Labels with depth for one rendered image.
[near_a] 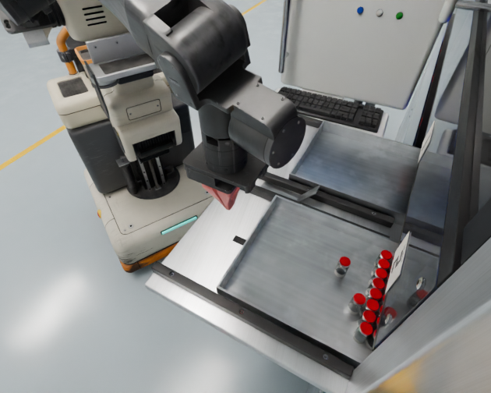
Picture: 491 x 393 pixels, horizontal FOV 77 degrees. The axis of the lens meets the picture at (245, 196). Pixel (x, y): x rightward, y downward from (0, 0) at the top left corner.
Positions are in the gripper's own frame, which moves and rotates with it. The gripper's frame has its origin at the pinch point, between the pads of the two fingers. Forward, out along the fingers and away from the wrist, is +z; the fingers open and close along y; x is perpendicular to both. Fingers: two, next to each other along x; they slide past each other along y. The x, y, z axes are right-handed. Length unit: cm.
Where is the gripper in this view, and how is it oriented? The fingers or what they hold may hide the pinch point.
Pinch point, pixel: (229, 203)
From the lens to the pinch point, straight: 48.3
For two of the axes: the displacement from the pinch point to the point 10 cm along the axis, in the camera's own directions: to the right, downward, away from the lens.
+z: 0.1, 6.7, 7.5
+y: 8.8, 3.5, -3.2
